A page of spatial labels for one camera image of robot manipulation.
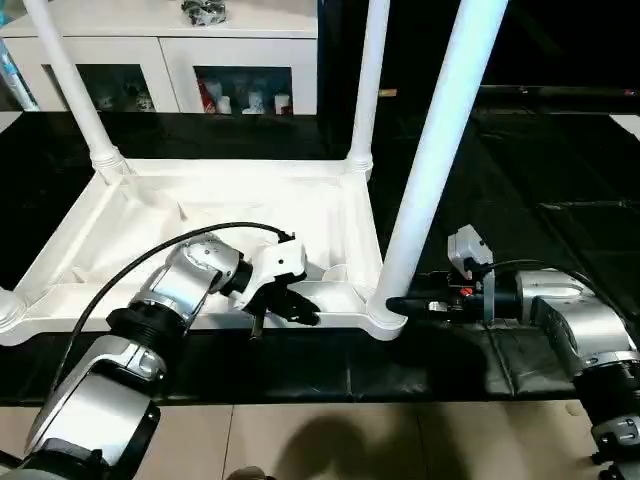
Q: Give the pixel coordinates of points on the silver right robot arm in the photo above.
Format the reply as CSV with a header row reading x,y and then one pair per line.
x,y
580,320

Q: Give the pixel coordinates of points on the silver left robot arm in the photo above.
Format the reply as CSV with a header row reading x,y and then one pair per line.
x,y
100,400

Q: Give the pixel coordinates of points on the black work mat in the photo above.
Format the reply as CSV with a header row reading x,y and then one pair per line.
x,y
500,210

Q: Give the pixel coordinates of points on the small beige tag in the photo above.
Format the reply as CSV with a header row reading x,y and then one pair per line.
x,y
388,93

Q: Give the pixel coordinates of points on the black metal bar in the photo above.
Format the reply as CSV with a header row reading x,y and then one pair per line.
x,y
560,92

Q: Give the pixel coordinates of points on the white flat board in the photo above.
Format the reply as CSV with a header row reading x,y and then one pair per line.
x,y
628,124

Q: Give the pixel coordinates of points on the white glass-door cabinet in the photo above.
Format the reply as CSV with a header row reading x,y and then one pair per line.
x,y
150,50

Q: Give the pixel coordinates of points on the dark object on cabinet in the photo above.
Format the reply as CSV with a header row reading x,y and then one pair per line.
x,y
205,11

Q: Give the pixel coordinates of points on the grey curtain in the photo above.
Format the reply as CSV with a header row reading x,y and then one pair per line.
x,y
15,80

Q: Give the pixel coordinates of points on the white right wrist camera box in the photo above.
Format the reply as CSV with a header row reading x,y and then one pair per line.
x,y
468,248

